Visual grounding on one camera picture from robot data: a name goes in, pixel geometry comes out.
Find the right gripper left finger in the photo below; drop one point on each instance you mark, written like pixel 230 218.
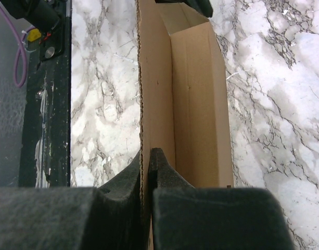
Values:
pixel 106 217

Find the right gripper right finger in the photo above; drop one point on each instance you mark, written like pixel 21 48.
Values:
pixel 185 217

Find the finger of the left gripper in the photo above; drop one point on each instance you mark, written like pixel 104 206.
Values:
pixel 204 7

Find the cardboard box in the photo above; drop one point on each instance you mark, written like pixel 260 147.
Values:
pixel 184 107

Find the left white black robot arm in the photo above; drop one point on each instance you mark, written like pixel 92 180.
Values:
pixel 42 16

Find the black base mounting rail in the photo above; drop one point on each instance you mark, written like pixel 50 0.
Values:
pixel 45 153

